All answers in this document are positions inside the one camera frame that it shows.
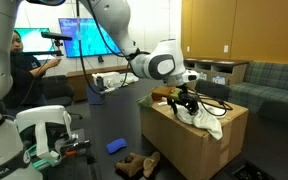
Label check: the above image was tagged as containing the seated person dark shirt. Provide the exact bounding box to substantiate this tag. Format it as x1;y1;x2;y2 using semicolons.
4;29;64;109

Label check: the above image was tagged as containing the white towel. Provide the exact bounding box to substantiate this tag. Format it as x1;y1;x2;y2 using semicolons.
175;101;228;141

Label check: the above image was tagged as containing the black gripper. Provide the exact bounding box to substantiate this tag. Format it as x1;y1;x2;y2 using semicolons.
167;84;201;117

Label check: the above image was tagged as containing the brown plush moose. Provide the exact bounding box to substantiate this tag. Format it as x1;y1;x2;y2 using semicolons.
114;151;162;179

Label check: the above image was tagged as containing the white crumpled cloth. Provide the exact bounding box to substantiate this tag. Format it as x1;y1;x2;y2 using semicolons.
118;72;140;85

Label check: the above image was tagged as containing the green plaid sofa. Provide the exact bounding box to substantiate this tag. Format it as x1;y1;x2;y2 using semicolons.
228;60;288;116

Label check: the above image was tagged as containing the dark grey chair backrest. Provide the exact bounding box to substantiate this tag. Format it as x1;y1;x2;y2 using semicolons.
194;79;232;102

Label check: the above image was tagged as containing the black office chair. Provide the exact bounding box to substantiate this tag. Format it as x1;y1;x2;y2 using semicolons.
43;74;84;121

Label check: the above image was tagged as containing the large wall TV screen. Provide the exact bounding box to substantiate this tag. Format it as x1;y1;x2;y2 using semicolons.
57;17;122;59

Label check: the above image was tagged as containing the small teal monitor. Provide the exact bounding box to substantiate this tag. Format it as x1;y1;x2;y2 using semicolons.
13;27;57;56

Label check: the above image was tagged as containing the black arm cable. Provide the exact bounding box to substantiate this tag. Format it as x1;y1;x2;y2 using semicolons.
74;0;235;118

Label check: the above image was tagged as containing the blue sponge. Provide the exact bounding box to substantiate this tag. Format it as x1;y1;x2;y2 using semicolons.
105;137;128;155

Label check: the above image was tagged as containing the black water bottle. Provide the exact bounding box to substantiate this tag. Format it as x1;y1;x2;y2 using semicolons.
95;75;106;99

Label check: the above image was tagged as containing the black stereo camera on mount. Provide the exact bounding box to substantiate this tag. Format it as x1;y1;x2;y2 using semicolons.
40;31;74;57

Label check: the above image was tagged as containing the wooden open shelf unit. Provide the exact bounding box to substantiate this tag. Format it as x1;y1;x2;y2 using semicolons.
183;57;251;88

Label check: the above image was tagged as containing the green plastic clamp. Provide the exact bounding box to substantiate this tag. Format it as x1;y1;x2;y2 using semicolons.
25;144;62;172

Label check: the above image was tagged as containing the black orange-tipped tool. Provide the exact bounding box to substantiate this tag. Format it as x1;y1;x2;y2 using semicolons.
61;139;92;158

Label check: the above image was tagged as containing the dark blue chair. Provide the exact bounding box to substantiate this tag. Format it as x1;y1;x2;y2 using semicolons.
85;83;106;106

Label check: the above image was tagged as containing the white plastic container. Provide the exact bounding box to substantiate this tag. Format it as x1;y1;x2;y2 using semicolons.
91;71;123;91

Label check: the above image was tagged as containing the black floor outlet box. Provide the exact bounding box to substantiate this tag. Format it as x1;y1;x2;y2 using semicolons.
231;161;276;180

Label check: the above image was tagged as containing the large cardboard box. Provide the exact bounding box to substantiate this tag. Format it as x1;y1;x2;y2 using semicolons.
139;94;250;180

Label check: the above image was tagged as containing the white VR headset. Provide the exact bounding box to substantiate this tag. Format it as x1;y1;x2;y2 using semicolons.
14;105;74;160

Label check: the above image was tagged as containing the low wooden cabinet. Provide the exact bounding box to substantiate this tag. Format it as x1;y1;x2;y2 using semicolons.
65;64;132;103

